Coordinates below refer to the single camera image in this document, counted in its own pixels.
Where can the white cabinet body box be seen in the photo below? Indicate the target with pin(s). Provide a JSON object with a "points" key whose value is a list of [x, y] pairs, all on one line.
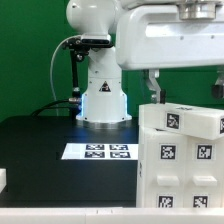
{"points": [[145, 173]]}

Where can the white cabinet top block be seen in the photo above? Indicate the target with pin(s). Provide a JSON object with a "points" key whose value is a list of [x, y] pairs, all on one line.
{"points": [[189, 120]]}

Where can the black camera stand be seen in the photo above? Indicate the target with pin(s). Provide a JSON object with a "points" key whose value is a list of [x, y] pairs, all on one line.
{"points": [[76, 66]]}

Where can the white tag sheet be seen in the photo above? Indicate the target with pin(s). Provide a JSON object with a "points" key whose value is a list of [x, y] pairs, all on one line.
{"points": [[88, 151]]}

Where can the white table border rail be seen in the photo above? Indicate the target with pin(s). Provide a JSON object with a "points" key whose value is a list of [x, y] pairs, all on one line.
{"points": [[113, 215]]}

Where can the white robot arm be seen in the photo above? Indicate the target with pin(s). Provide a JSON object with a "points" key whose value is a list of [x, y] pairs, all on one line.
{"points": [[104, 103]]}

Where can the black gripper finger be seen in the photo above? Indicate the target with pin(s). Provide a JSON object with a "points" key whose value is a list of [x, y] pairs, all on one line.
{"points": [[218, 87]]}

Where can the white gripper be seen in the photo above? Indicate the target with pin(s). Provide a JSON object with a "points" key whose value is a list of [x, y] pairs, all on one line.
{"points": [[169, 35]]}

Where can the white door panel with tags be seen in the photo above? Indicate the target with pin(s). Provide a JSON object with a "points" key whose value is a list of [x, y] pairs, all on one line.
{"points": [[169, 171]]}

